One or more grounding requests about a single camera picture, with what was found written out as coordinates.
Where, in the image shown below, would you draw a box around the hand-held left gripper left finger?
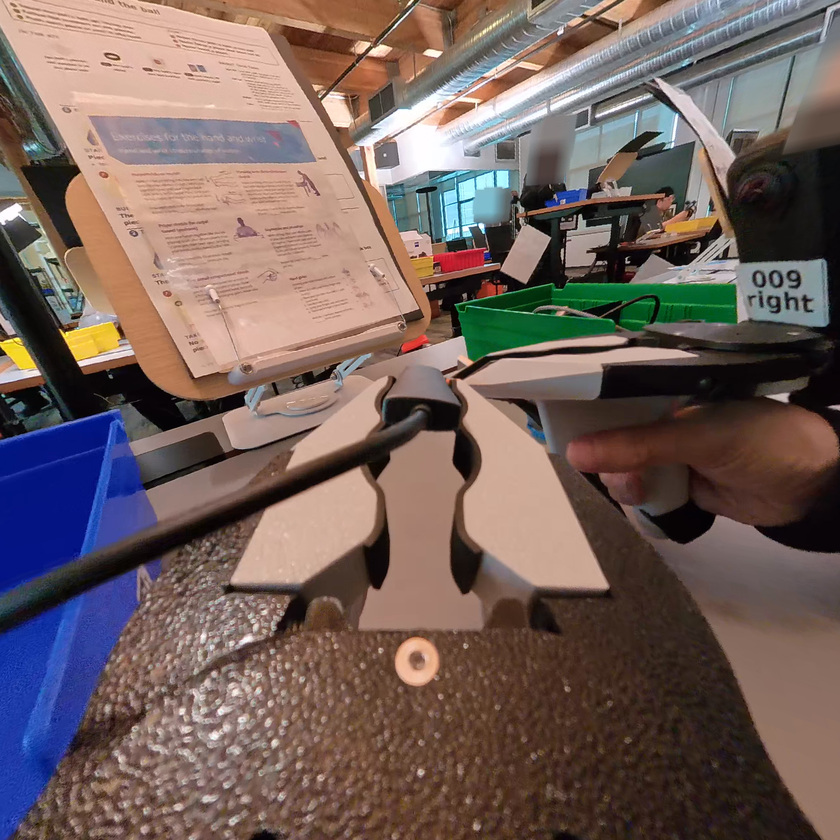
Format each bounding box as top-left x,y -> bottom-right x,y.
228,378 -> 395,629

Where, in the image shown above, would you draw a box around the grey square board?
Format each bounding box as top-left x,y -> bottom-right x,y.
500,226 -> 552,286

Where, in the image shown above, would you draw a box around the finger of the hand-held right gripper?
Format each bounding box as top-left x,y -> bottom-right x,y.
462,346 -> 700,403
453,335 -> 632,379

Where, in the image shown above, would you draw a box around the person's right hand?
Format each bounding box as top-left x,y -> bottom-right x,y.
566,402 -> 840,527

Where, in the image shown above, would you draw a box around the blue plastic bin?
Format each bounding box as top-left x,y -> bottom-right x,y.
0,410 -> 161,837

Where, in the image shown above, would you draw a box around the black tripod pole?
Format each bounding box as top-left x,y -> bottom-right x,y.
0,226 -> 109,421

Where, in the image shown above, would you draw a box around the curved document stand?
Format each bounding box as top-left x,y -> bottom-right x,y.
643,77 -> 742,266

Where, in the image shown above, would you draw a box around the green plastic bin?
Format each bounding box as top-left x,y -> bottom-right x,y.
456,282 -> 739,362

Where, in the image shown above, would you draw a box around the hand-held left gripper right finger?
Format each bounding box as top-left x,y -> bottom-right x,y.
451,379 -> 612,626

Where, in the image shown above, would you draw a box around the tilted wooden board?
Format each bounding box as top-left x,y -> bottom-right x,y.
597,131 -> 665,185

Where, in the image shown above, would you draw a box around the standing desk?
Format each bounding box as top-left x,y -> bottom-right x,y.
517,192 -> 667,286

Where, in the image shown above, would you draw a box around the black usb hub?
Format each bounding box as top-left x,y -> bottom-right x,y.
0,365 -> 463,632

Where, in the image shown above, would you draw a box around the small yellow bin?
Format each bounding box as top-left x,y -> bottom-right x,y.
62,323 -> 122,361

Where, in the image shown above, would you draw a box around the laminated instruction sheets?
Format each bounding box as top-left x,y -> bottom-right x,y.
0,0 -> 421,378

